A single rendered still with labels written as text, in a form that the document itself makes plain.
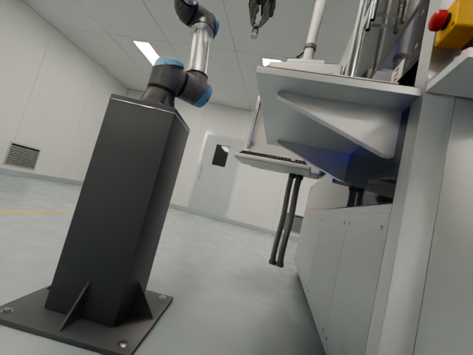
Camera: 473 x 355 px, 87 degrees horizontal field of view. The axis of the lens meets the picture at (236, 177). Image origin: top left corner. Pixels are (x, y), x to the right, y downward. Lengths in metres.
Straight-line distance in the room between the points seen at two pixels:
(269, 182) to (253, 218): 0.96
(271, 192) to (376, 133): 5.49
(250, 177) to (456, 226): 5.73
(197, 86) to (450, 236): 0.97
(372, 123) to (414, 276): 0.39
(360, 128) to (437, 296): 0.42
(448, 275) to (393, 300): 0.12
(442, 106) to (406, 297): 0.43
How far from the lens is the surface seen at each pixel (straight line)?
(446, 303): 0.71
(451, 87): 0.73
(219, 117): 6.82
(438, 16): 0.75
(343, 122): 0.77
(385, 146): 0.78
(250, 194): 6.22
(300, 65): 1.91
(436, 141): 0.71
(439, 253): 0.69
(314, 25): 2.16
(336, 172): 1.25
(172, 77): 1.11
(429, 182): 0.69
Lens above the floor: 0.51
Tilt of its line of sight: 6 degrees up
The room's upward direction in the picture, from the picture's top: 14 degrees clockwise
